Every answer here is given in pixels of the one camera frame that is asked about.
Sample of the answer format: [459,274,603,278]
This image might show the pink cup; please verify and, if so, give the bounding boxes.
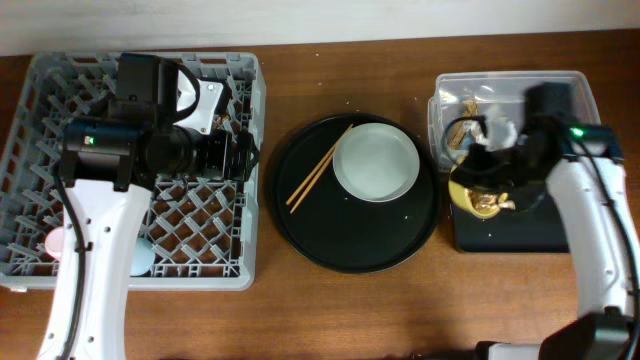
[44,227,65,260]

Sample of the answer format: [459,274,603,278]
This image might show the round black tray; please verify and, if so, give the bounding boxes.
[266,113,441,273]

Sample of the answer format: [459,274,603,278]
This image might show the grey plastic dishwasher rack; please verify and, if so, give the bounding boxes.
[1,52,266,292]

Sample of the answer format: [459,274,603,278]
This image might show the light blue cup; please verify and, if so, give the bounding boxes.
[130,238,155,277]

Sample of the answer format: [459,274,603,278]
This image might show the clear plastic bin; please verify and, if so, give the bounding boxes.
[427,70,601,173]

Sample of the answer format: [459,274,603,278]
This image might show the food scraps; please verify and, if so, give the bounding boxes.
[467,190,516,212]

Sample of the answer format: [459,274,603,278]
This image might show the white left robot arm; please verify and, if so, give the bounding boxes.
[39,53,260,359]

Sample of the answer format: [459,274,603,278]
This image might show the white tissue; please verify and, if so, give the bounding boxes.
[471,104,518,152]

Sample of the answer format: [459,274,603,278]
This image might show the black rectangular tray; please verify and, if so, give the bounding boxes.
[448,181,569,253]

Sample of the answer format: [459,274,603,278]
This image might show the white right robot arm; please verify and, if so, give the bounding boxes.
[450,82,639,360]

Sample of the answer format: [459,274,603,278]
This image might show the wooden chopstick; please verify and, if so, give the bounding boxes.
[285,125,353,213]
[290,158,333,214]

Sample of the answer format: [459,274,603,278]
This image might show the white round plate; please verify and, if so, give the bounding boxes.
[332,123,420,203]

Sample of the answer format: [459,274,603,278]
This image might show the yellow bowl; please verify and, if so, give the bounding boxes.
[448,177,508,220]

